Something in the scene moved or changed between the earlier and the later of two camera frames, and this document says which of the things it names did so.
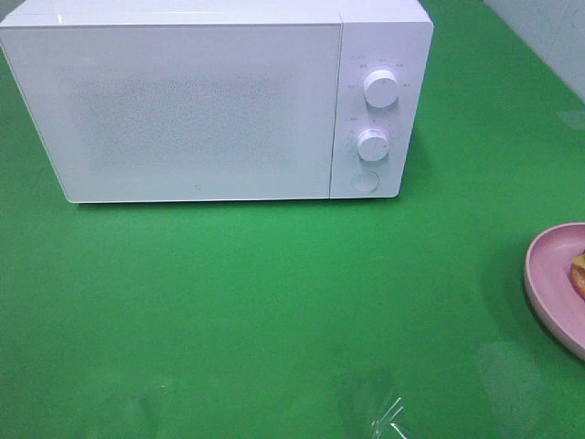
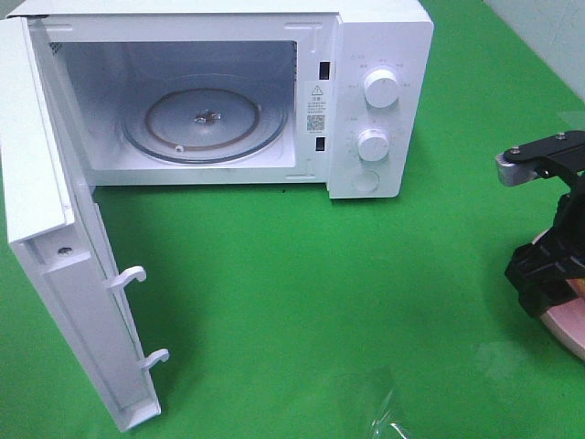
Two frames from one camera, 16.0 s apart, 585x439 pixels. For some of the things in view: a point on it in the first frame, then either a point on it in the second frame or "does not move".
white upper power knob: (381, 89) does not move
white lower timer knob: (373, 144) does not move
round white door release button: (366, 181) does not move
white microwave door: (183, 106) -> (50, 216)
